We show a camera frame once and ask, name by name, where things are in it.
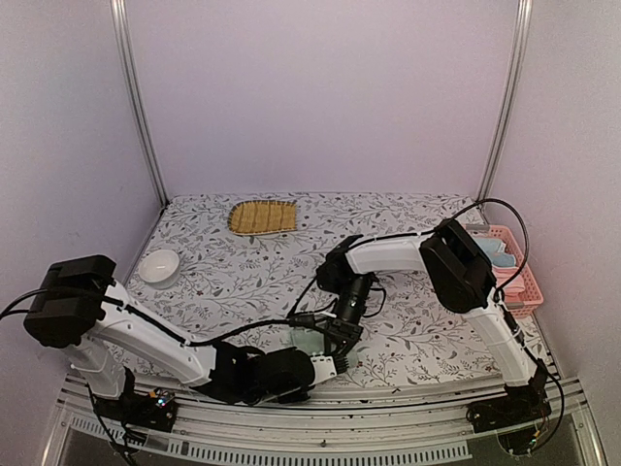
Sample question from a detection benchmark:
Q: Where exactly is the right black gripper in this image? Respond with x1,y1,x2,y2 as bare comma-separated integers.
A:
325,274,374,362

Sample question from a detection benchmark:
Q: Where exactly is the light green towel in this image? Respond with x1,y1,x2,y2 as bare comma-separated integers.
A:
290,324,362,370

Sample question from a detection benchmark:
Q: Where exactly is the pink towel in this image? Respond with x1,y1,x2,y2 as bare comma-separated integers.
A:
493,266,526,296

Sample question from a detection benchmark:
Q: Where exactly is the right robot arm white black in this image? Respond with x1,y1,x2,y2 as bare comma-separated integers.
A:
315,219,550,423

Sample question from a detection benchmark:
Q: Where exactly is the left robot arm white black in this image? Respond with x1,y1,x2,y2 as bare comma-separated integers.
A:
23,254,316,421

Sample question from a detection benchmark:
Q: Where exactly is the woven bamboo tray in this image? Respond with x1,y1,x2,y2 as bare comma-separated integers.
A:
227,200,296,236

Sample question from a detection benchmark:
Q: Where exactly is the white ceramic bowl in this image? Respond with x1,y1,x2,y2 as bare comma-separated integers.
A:
138,250,180,290

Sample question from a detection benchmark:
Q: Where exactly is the blue rolled towel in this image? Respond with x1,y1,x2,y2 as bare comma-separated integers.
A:
474,237,516,268

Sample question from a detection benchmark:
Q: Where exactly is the pink plastic basket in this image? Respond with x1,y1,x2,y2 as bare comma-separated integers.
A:
466,224,543,319

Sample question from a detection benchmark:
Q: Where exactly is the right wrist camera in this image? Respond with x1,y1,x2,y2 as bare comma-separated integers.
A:
286,313,333,329

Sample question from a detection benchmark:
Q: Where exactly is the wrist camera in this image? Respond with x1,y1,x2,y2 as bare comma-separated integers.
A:
310,355,350,384
286,313,333,329

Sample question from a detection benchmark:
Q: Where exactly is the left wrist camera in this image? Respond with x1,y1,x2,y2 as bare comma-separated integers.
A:
310,355,350,384

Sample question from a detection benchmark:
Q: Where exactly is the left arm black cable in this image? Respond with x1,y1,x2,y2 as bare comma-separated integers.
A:
0,285,331,349

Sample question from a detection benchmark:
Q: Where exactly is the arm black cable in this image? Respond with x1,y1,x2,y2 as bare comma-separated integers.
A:
0,285,331,349
290,197,533,316

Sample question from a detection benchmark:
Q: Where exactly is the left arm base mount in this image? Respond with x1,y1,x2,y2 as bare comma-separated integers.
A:
94,388,179,433

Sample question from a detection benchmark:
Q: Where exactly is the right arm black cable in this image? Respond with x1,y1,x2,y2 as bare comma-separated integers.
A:
290,197,533,316

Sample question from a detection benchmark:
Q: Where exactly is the aluminium front rail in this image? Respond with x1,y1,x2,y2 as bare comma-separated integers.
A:
35,375,613,465

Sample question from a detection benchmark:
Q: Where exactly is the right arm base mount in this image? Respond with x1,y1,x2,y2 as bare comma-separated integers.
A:
466,394,552,433

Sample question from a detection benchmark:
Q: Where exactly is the right aluminium frame post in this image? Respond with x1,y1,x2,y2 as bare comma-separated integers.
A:
476,0,533,200

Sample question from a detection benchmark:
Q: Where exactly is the aluminium frame post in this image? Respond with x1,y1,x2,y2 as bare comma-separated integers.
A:
476,0,533,200
110,0,170,210

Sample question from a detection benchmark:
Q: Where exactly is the left aluminium frame post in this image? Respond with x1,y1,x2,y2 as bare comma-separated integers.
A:
110,0,170,210

